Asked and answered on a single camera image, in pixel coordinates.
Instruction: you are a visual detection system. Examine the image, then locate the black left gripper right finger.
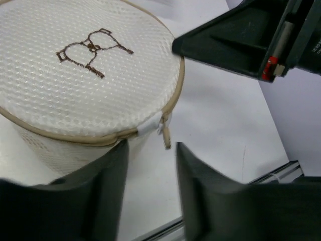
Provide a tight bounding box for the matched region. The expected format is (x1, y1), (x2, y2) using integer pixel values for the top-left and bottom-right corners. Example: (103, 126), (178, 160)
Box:
(176, 143), (320, 240)

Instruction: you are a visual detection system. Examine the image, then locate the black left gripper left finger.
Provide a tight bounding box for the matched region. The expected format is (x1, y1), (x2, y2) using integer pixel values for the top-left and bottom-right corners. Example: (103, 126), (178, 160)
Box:
(1, 140), (129, 240)

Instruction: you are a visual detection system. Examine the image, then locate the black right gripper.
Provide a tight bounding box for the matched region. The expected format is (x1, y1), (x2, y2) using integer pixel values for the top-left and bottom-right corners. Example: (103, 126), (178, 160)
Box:
(172, 0), (320, 83)

